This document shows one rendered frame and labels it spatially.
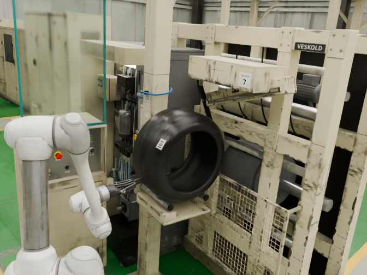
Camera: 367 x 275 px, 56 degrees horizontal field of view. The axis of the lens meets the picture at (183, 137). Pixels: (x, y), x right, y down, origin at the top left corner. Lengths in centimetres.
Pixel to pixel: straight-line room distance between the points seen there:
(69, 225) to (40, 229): 113
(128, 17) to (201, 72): 1067
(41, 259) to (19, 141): 49
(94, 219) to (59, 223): 86
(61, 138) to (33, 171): 17
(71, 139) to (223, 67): 103
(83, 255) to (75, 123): 55
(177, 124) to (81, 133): 69
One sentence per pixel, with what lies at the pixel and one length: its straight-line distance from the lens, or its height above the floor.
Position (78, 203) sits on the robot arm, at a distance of 191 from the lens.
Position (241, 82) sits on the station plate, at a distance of 198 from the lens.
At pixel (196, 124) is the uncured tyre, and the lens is 203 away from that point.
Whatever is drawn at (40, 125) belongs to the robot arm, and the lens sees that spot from 148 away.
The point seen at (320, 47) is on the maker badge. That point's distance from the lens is 205.
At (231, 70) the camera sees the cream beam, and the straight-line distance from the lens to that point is 204.
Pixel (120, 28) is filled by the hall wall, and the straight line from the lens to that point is 1266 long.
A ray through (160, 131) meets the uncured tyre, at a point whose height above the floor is 138.
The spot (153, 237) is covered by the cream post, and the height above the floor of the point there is 44.
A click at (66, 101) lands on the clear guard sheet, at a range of 239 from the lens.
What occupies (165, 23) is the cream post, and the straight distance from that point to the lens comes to 226.
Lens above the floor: 194
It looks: 17 degrees down
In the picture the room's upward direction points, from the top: 4 degrees clockwise
